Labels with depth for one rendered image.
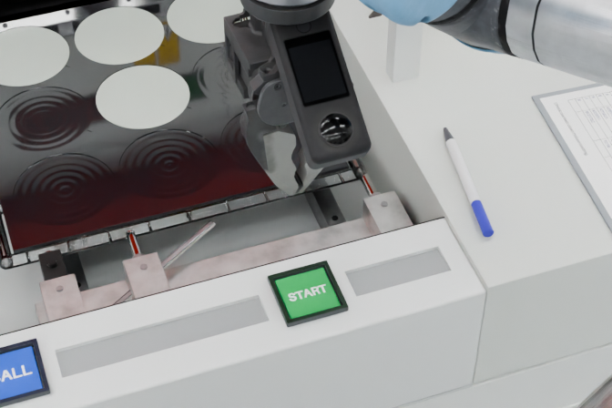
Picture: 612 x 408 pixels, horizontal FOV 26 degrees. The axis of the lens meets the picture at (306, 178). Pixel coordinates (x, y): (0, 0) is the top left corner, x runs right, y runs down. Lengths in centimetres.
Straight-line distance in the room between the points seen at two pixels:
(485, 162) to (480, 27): 37
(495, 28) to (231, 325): 38
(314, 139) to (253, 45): 11
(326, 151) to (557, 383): 49
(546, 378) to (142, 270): 41
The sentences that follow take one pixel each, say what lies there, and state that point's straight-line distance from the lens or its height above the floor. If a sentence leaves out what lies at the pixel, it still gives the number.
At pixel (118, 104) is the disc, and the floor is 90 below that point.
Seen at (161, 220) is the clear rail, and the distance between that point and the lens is 130.
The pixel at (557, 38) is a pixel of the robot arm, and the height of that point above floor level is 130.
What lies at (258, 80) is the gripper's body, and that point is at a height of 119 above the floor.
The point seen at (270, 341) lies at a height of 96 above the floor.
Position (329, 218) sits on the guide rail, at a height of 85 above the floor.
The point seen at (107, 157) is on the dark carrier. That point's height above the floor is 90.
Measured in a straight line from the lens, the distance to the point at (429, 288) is 117.
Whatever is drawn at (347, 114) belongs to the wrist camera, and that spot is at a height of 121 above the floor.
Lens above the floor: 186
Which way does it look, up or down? 46 degrees down
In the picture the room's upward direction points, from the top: straight up
